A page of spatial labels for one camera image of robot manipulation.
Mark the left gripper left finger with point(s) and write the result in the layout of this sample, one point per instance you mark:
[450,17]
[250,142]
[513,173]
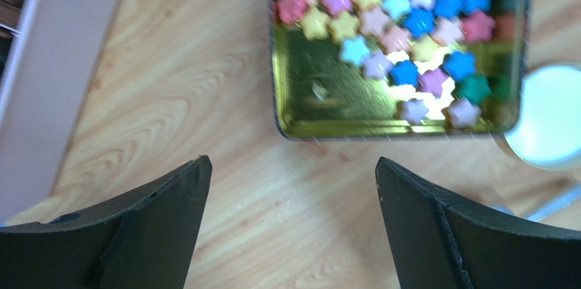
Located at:
[143,238]

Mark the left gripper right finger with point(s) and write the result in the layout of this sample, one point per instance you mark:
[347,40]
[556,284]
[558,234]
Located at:
[440,239]

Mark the square tin of star candies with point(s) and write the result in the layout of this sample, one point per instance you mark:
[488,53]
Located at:
[364,69]

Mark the white round lid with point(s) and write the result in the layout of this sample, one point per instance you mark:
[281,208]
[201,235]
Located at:
[546,135]

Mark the pink compartment tray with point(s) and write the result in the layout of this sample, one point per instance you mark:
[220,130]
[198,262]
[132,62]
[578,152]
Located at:
[56,47]

